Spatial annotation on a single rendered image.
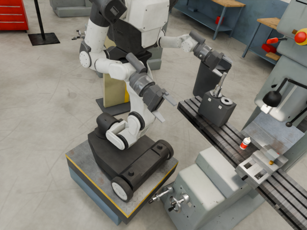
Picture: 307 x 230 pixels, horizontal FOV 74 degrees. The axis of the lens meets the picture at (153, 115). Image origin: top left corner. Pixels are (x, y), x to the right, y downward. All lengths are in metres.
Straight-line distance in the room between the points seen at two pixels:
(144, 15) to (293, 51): 0.69
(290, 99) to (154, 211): 1.53
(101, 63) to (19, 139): 1.93
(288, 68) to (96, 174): 1.52
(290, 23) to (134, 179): 1.29
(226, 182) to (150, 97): 0.87
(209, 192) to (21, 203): 1.64
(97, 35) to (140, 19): 0.21
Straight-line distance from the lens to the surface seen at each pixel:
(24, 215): 2.26
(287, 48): 1.15
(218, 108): 1.59
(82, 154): 1.97
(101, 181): 1.81
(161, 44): 1.38
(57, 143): 2.62
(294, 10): 1.04
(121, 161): 1.70
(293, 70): 1.19
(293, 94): 1.21
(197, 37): 1.25
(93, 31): 1.01
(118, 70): 0.88
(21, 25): 5.12
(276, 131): 1.80
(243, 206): 2.26
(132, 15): 1.01
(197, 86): 3.42
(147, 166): 1.67
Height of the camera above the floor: 1.98
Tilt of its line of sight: 42 degrees down
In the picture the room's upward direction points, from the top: 12 degrees clockwise
